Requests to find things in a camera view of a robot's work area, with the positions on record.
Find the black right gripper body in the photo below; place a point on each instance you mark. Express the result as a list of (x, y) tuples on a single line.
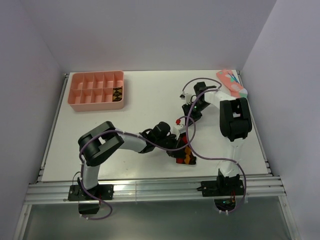
[(194, 110)]

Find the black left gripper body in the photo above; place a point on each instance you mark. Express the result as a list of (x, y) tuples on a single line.
[(171, 144)]

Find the red yellow argyle sock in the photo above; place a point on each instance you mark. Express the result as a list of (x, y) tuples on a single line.
[(189, 159)]

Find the brown tan argyle sock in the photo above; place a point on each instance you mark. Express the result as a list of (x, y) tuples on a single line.
[(117, 94)]

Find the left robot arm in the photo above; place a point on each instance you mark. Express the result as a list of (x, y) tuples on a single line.
[(99, 144)]

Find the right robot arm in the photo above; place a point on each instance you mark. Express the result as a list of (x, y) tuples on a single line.
[(235, 124)]

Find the pink patterned sock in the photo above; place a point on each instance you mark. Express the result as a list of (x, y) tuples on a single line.
[(230, 81)]

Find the pink divided organizer tray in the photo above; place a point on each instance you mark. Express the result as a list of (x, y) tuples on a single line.
[(93, 91)]

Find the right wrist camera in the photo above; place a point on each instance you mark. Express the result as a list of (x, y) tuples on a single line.
[(187, 98)]

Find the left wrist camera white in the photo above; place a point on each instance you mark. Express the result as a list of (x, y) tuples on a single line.
[(179, 129)]

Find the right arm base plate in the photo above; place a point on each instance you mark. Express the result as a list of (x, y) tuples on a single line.
[(212, 188)]

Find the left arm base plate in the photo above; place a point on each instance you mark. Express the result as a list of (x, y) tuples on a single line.
[(101, 191)]

